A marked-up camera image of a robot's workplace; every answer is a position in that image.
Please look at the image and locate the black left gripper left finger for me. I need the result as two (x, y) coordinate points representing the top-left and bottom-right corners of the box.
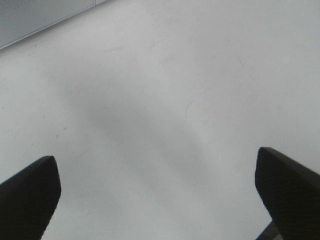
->
(0, 156), (62, 240)

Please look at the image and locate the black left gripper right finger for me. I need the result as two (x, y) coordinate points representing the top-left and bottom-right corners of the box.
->
(254, 147), (320, 240)

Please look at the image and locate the white microwave door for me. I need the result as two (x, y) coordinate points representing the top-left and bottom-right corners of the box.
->
(0, 0), (103, 49)

